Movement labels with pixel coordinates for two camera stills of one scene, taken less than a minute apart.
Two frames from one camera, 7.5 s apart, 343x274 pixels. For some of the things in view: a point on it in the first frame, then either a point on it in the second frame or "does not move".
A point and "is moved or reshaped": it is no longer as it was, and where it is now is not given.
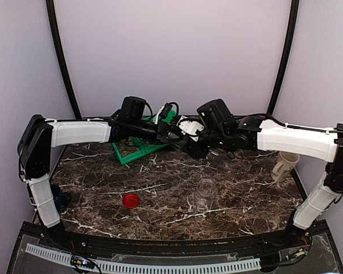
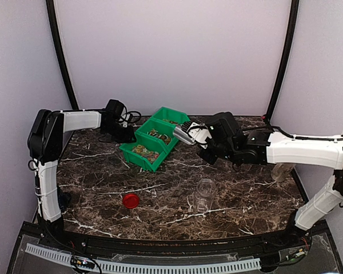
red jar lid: x=131 y=201 does not move
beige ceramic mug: x=286 y=162 does not move
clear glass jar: x=204 y=195 does not move
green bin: x=130 y=148 is moved or reshaped
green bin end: x=170 y=115 is moved or reshaped
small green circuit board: x=82 y=262 does not move
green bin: x=142 y=149 is moved or reshaped
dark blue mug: x=62 y=200 does not move
